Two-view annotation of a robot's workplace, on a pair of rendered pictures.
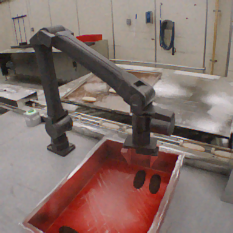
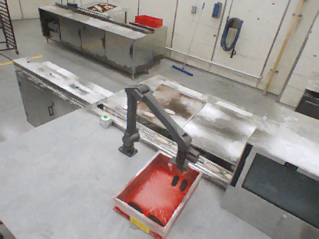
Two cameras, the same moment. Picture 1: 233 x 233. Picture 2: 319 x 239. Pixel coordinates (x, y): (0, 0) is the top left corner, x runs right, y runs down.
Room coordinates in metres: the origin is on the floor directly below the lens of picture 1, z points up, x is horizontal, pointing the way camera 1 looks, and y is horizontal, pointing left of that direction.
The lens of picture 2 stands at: (-0.47, 0.10, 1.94)
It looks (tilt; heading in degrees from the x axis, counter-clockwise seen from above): 33 degrees down; 359
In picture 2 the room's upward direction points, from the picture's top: 8 degrees clockwise
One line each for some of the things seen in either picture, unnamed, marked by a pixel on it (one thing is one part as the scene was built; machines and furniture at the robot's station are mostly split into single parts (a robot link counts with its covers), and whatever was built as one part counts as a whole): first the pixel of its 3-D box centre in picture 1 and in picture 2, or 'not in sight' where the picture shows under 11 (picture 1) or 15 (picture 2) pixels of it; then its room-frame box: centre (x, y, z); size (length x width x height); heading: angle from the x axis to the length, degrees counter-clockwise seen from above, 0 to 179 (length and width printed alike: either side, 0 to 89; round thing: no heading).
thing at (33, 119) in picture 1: (33, 120); (105, 123); (1.05, 0.49, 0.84); 0.08 x 0.08 x 0.11; 57
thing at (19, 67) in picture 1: (49, 58); (102, 32); (5.03, 1.57, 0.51); 3.00 x 1.26 x 1.03; 57
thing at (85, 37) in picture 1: (88, 37); (149, 20); (4.83, 0.51, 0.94); 0.51 x 0.36 x 0.13; 61
